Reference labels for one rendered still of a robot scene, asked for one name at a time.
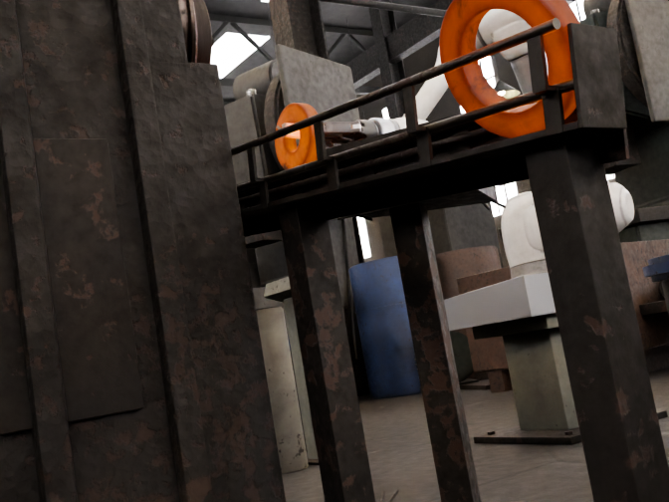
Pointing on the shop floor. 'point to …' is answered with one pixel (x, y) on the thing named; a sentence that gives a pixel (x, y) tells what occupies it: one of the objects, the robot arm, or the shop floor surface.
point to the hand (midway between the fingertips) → (297, 130)
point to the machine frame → (122, 267)
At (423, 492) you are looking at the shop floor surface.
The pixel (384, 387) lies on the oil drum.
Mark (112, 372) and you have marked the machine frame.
